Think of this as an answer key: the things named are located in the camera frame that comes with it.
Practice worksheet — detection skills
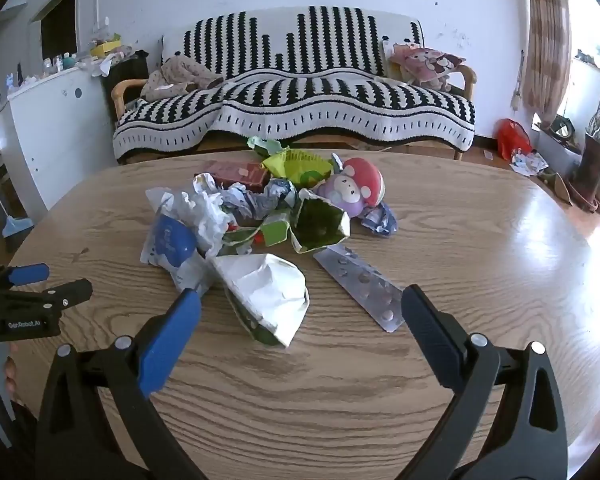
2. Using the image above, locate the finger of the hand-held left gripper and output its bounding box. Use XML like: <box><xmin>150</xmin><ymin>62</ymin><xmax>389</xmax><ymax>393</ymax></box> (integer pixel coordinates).
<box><xmin>0</xmin><ymin>278</ymin><xmax>94</xmax><ymax>322</ymax></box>
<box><xmin>0</xmin><ymin>263</ymin><xmax>51</xmax><ymax>292</ymax></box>

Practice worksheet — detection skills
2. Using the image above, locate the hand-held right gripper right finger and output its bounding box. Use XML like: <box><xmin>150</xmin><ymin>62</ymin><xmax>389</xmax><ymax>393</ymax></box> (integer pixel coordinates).
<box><xmin>401</xmin><ymin>284</ymin><xmax>570</xmax><ymax>480</ymax></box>

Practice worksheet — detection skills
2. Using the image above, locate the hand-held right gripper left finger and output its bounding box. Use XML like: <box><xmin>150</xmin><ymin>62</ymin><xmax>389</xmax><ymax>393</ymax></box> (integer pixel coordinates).
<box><xmin>34</xmin><ymin>289</ymin><xmax>208</xmax><ymax>480</ymax></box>

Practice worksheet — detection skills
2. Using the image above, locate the white paper bag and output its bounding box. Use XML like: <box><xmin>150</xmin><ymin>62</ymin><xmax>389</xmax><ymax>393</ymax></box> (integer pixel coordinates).
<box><xmin>212</xmin><ymin>253</ymin><xmax>311</xmax><ymax>348</ymax></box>

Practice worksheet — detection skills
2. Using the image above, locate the blue white wrapper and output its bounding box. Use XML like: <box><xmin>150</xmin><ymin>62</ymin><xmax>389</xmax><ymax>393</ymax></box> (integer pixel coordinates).
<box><xmin>360</xmin><ymin>203</ymin><xmax>398</xmax><ymax>237</ymax></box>

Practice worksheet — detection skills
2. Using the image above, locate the mushroom squishy toy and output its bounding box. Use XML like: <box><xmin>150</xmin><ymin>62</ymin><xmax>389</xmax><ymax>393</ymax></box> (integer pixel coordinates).
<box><xmin>314</xmin><ymin>156</ymin><xmax>386</xmax><ymax>218</ymax></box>

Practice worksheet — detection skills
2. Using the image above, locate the person's left hand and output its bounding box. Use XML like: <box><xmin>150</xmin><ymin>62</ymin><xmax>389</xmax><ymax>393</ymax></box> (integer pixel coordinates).
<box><xmin>4</xmin><ymin>355</ymin><xmax>20</xmax><ymax>403</ymax></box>

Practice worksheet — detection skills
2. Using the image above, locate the blue broom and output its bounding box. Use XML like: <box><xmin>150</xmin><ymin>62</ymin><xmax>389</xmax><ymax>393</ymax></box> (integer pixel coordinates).
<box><xmin>1</xmin><ymin>215</ymin><xmax>33</xmax><ymax>238</ymax></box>

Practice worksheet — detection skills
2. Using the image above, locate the silver pill blister pack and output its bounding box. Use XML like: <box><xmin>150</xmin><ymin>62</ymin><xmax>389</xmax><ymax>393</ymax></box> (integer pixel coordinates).
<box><xmin>312</xmin><ymin>245</ymin><xmax>408</xmax><ymax>333</ymax></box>

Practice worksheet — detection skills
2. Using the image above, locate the blue and white packet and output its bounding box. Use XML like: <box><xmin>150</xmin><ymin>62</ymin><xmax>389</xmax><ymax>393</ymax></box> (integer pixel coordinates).
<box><xmin>140</xmin><ymin>187</ymin><xmax>216</xmax><ymax>293</ymax></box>

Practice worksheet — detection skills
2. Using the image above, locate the crumpled white paper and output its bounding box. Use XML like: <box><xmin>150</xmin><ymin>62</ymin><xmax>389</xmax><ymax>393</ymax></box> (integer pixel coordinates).
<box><xmin>180</xmin><ymin>172</ymin><xmax>232</xmax><ymax>259</ymax></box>

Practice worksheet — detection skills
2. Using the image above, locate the white cabinet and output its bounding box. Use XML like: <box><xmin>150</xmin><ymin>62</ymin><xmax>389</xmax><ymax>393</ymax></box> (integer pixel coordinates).
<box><xmin>0</xmin><ymin>65</ymin><xmax>118</xmax><ymax>211</ymax></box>

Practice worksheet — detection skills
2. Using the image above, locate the green open carton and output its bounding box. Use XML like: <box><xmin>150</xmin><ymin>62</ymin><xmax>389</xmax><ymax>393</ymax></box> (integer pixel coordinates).
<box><xmin>290</xmin><ymin>188</ymin><xmax>351</xmax><ymax>256</ymax></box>

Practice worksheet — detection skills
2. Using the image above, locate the green white torn wrapper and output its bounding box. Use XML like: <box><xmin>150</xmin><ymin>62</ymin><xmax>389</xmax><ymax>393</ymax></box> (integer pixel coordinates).
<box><xmin>222</xmin><ymin>210</ymin><xmax>291</xmax><ymax>256</ymax></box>

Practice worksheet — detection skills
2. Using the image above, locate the red cardboard box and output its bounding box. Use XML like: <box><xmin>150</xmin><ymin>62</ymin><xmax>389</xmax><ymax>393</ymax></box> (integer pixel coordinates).
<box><xmin>195</xmin><ymin>160</ymin><xmax>271</xmax><ymax>193</ymax></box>

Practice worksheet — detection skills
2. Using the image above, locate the grey crumpled paper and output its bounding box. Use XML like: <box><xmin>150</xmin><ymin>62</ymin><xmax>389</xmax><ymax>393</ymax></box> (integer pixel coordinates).
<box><xmin>220</xmin><ymin>180</ymin><xmax>299</xmax><ymax>221</ymax></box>

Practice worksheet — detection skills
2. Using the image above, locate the crumpled printed paper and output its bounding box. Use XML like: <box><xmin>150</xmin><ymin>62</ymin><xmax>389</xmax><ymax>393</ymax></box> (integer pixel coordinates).
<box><xmin>510</xmin><ymin>149</ymin><xmax>550</xmax><ymax>177</ymax></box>

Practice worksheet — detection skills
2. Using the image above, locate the red plastic bag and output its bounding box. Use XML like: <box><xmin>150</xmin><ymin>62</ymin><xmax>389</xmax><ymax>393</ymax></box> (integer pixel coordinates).
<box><xmin>495</xmin><ymin>118</ymin><xmax>533</xmax><ymax>161</ymax></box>

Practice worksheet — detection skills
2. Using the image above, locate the wooden sofa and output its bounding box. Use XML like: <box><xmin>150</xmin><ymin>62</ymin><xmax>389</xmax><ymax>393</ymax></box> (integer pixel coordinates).
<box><xmin>111</xmin><ymin>6</ymin><xmax>478</xmax><ymax>166</ymax></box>

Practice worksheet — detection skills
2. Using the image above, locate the yellow-green wrapper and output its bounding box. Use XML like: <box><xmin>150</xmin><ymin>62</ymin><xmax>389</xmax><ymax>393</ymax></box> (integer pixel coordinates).
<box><xmin>261</xmin><ymin>147</ymin><xmax>333</xmax><ymax>191</ymax></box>

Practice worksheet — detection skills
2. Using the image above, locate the small green wrapper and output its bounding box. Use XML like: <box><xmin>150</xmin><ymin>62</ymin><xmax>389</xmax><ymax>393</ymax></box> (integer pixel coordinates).
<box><xmin>246</xmin><ymin>136</ymin><xmax>286</xmax><ymax>156</ymax></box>

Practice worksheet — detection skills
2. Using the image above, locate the black bag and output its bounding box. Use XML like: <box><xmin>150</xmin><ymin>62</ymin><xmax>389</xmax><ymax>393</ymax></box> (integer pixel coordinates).
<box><xmin>101</xmin><ymin>51</ymin><xmax>151</xmax><ymax>126</ymax></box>

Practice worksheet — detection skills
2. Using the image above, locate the potted plant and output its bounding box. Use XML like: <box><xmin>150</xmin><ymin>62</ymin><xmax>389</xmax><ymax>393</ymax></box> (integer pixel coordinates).
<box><xmin>570</xmin><ymin>75</ymin><xmax>600</xmax><ymax>211</ymax></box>

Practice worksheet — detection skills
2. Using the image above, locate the yellow box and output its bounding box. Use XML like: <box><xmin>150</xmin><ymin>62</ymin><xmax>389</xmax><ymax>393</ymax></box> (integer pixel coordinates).
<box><xmin>90</xmin><ymin>40</ymin><xmax>123</xmax><ymax>58</ymax></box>

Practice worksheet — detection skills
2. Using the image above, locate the pink clothing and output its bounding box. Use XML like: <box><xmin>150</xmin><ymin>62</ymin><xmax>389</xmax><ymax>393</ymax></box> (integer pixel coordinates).
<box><xmin>140</xmin><ymin>55</ymin><xmax>226</xmax><ymax>103</ymax></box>

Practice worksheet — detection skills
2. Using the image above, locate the dark framed window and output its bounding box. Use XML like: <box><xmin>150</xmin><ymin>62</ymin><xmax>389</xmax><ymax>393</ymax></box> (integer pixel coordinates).
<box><xmin>30</xmin><ymin>0</ymin><xmax>81</xmax><ymax>63</ymax></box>

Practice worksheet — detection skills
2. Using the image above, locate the cartoon print cushion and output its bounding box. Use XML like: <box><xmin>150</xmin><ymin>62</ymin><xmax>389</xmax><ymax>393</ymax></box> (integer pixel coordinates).
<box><xmin>387</xmin><ymin>42</ymin><xmax>467</xmax><ymax>92</ymax></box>

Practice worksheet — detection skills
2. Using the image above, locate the checked curtain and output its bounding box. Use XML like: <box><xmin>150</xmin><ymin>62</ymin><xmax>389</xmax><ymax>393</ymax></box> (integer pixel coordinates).
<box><xmin>522</xmin><ymin>0</ymin><xmax>573</xmax><ymax>121</ymax></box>

